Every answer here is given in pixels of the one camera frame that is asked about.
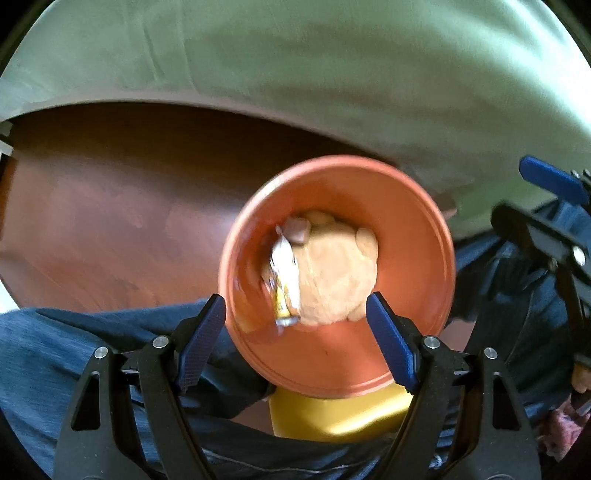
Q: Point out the orange plastic bowl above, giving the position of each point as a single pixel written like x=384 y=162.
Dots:
x=406 y=258

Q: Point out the green bed sheet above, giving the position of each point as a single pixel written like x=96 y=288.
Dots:
x=300 y=60

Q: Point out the person's right hand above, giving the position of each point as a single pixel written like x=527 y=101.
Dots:
x=580 y=381

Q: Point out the small brown wrapper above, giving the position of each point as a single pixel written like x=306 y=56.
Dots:
x=296 y=230

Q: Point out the tan plush toy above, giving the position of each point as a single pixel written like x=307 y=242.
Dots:
x=332 y=272

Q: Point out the yellow and white wrapper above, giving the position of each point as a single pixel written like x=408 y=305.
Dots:
x=284 y=272

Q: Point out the person's right forearm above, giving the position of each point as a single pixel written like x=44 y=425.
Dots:
x=565 y=431

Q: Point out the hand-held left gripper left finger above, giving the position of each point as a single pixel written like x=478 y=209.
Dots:
x=203 y=341

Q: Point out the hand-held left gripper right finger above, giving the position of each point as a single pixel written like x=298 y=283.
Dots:
x=390 y=341

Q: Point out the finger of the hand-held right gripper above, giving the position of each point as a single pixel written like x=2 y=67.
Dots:
x=531 y=230
x=549 y=177

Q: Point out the yellow plastic container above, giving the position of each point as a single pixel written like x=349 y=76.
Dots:
x=332 y=415

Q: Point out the brown wooden bed frame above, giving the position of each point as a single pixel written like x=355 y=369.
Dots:
x=115 y=207

